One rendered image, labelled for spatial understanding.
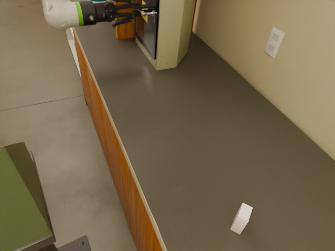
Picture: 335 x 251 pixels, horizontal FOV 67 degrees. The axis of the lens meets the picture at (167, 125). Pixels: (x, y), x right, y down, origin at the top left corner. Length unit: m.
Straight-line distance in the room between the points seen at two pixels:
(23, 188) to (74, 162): 1.53
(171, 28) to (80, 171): 1.29
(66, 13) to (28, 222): 0.77
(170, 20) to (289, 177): 0.79
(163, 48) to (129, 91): 0.27
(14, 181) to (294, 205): 0.76
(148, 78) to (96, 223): 1.02
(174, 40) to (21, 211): 0.93
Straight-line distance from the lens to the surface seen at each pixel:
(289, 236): 0.85
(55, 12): 1.14
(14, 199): 0.62
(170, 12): 1.19
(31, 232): 0.75
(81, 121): 2.43
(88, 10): 1.16
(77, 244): 1.77
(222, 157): 0.93
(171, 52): 1.28
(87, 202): 1.90
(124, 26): 1.56
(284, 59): 1.21
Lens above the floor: 1.63
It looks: 44 degrees down
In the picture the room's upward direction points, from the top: 6 degrees clockwise
